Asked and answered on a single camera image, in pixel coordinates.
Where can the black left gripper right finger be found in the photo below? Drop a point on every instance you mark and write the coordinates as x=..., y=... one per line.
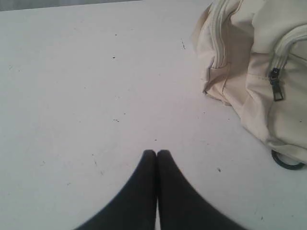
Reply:
x=180, y=206

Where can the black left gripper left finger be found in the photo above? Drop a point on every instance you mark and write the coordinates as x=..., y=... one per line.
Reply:
x=134, y=207

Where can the beige fabric duffel bag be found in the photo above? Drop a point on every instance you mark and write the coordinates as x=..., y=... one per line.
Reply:
x=238, y=43

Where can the black metal zipper pull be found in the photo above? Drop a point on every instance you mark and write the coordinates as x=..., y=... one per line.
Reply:
x=275, y=84

